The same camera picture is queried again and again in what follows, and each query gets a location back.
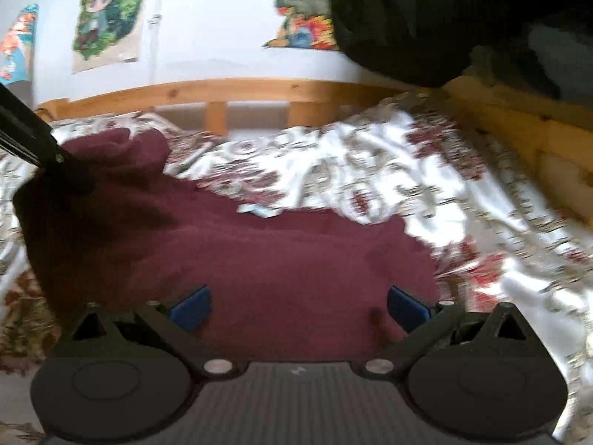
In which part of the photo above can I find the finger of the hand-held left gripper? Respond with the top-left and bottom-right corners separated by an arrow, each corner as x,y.
0,84 -> 96,198

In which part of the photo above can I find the maroon long-sleeved top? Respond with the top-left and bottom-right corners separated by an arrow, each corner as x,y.
13,127 -> 441,362

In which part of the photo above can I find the blond cartoon figure wall poster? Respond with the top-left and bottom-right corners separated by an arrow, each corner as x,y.
72,0 -> 152,74

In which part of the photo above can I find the black cloth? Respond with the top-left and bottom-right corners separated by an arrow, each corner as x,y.
331,0 -> 593,103

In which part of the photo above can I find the large colourful cartoon wall poster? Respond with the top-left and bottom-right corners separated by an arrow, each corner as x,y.
261,0 -> 350,53

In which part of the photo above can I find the wooden bed frame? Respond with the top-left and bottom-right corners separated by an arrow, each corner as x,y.
34,67 -> 593,223

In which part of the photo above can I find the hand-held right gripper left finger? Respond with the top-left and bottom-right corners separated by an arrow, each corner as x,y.
69,284 -> 235,378

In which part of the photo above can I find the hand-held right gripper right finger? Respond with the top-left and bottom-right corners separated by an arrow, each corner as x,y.
361,284 -> 527,378

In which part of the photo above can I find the white wall conduit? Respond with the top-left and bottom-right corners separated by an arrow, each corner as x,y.
147,0 -> 168,52

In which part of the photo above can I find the white floral bed blanket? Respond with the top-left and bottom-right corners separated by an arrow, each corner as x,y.
0,93 -> 593,445

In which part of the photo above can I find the small blue-orange cartoon wall poster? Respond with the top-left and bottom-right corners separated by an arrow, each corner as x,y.
0,4 -> 40,85

